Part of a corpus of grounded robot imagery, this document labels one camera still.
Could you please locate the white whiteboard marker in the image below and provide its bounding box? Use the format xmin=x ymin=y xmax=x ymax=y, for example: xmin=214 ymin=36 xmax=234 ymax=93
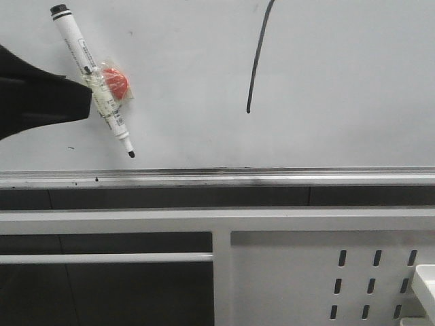
xmin=50 ymin=4 xmax=135 ymax=158

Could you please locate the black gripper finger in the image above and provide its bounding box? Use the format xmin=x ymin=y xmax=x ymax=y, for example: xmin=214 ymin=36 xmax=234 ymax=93
xmin=1 ymin=46 xmax=92 ymax=139

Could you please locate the white metal pegboard rack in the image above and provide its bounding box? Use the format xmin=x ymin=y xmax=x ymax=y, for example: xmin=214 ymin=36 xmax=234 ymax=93
xmin=1 ymin=208 xmax=434 ymax=325

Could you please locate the white whiteboard with aluminium frame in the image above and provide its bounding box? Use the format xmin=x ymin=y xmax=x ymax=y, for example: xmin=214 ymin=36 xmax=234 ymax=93
xmin=1 ymin=1 xmax=434 ymax=187

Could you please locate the red round magnet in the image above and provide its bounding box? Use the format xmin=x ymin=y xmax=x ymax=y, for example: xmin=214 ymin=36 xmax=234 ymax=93
xmin=103 ymin=67 xmax=129 ymax=101

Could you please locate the white plastic bin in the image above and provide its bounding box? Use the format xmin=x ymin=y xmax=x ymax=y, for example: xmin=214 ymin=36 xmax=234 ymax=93
xmin=399 ymin=264 xmax=434 ymax=325

